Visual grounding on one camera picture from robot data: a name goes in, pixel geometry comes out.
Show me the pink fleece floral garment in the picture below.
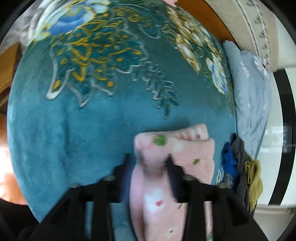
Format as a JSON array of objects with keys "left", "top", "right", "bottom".
[{"left": 129, "top": 123, "right": 215, "bottom": 240}]

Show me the blue garment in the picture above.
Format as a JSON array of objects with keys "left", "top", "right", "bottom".
[{"left": 222, "top": 142, "right": 239, "bottom": 182}]

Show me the dark grey garment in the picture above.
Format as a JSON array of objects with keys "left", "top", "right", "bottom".
[{"left": 230, "top": 133, "right": 256, "bottom": 216}]

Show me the olive green garment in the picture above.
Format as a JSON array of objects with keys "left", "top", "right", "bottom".
[{"left": 244, "top": 155, "right": 263, "bottom": 212}]

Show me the teal floral plush blanket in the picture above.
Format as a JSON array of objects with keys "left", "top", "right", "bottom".
[{"left": 6, "top": 0, "right": 238, "bottom": 239}]

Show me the grey-blue floral bedsheet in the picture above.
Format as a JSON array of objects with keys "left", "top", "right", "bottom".
[{"left": 223, "top": 41, "right": 271, "bottom": 158}]

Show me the beige patterned pillow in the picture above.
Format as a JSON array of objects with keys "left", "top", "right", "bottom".
[{"left": 207, "top": 0, "right": 278, "bottom": 72}]

